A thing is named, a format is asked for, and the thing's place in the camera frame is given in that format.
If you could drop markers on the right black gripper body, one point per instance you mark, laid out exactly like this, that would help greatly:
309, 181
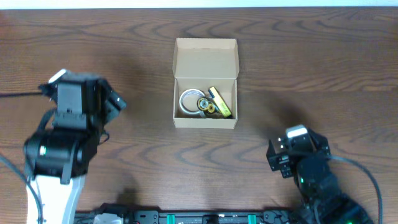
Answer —
281, 159

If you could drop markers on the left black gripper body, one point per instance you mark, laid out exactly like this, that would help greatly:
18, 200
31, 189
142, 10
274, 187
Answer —
109, 103

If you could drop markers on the yellow highlighter marker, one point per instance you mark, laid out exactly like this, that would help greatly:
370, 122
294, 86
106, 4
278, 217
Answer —
220, 103

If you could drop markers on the grey tape roll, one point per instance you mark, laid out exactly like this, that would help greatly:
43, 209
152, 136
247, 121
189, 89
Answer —
207, 114

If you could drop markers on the yellow correction tape dispenser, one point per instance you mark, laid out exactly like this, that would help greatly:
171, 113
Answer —
207, 106

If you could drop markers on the white tape roll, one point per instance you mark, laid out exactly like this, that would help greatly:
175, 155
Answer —
184, 97

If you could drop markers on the brown cardboard box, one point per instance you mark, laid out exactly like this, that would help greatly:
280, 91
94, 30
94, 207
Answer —
202, 63

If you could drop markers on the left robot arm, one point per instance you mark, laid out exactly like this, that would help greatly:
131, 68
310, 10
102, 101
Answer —
58, 153

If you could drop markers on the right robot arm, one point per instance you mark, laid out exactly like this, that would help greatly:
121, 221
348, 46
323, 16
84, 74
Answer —
304, 157

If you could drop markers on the black mounting rail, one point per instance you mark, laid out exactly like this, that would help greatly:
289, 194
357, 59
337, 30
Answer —
123, 214

